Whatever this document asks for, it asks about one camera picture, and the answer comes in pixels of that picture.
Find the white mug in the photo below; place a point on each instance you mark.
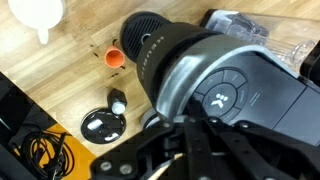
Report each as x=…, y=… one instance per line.
x=41, y=15

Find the small orange cup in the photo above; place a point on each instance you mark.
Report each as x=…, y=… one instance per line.
x=114, y=57

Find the black coffee maker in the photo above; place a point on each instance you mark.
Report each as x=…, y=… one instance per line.
x=229, y=67

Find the black pot lid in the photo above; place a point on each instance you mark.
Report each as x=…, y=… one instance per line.
x=102, y=126

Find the grey cooking pot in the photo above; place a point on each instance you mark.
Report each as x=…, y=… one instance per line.
x=149, y=118

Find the small black bottle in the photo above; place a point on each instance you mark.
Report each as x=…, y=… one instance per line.
x=117, y=101

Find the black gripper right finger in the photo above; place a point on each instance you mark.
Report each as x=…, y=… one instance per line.
x=248, y=160

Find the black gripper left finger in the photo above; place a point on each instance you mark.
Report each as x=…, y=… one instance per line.
x=206, y=155

